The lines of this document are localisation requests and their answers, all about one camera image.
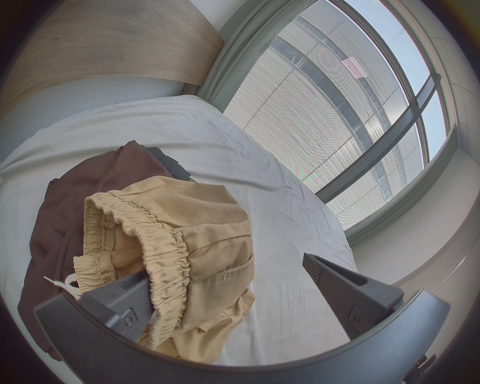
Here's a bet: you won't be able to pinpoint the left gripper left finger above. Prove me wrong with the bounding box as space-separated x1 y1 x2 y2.
80 270 158 343

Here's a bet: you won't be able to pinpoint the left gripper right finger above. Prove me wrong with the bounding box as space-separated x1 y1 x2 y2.
302 253 404 342

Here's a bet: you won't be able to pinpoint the tan shorts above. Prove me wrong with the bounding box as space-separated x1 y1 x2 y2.
73 176 257 364

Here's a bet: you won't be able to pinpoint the bed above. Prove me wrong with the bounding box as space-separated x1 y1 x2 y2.
0 0 361 367

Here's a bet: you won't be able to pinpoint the grey-green curtain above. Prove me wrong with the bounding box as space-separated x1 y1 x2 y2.
197 0 340 113
343 127 460 248

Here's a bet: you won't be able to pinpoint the brown garment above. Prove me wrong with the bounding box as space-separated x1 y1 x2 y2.
17 140 175 361

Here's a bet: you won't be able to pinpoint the black garment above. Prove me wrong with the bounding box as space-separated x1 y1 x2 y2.
144 147 194 182

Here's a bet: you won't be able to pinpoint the window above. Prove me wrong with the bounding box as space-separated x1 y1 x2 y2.
219 0 462 233

